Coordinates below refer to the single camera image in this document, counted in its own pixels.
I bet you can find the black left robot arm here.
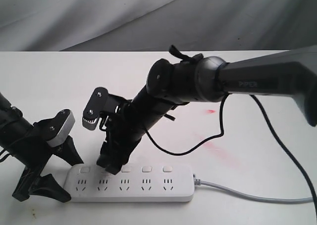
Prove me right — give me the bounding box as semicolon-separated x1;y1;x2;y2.
0;96;83;203

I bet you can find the grey power cord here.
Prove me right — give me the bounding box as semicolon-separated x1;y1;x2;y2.
192;173;314;206

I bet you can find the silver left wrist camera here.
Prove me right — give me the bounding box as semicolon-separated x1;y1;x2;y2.
45;109;75;148

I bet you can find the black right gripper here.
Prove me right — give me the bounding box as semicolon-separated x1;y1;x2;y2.
96;103;149;175

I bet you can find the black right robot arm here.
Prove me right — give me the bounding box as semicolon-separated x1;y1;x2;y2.
97;46;317;174

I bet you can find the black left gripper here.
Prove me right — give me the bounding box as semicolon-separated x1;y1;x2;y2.
11;111;84;202

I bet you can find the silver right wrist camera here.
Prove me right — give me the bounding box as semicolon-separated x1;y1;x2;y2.
82;87;120;131

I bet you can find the white five-outlet power strip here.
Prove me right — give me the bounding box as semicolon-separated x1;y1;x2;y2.
63;164;195;203

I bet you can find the grey backdrop cloth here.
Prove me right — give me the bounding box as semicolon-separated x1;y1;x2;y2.
0;0;317;52

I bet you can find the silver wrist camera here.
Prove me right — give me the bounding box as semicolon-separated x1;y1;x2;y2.
82;87;120;131
45;109;75;148

